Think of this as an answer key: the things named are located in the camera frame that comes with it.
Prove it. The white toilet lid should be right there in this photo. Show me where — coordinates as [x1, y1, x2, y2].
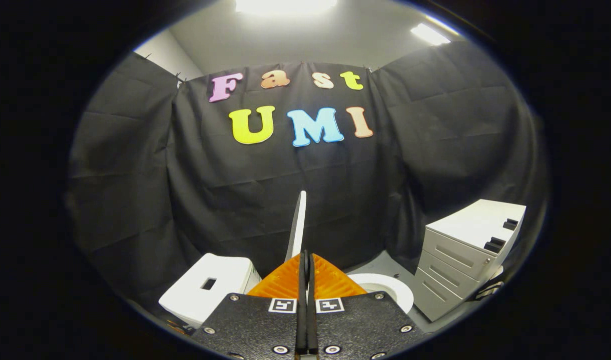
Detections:
[284, 190, 307, 263]

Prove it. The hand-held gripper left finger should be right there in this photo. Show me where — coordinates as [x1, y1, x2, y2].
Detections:
[190, 252, 308, 360]

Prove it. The large ceiling light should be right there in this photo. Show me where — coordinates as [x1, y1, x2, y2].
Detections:
[235, 0, 338, 16]

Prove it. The white toilet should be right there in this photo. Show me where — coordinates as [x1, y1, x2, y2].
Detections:
[159, 252, 415, 329]

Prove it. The orange black cable bundle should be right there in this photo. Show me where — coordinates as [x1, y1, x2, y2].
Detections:
[166, 319, 196, 336]

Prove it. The small ceiling light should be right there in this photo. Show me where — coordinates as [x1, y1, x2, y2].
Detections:
[410, 22, 452, 47]

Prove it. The grey drawer cabinet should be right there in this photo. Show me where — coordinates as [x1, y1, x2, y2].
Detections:
[413, 199, 527, 322]

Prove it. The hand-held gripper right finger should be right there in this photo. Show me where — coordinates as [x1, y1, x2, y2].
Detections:
[308, 252, 426, 360]

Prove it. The black backdrop cloth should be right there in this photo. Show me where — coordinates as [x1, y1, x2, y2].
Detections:
[65, 40, 549, 312]

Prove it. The striped black beige garment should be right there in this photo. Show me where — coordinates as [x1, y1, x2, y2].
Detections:
[477, 281, 505, 301]

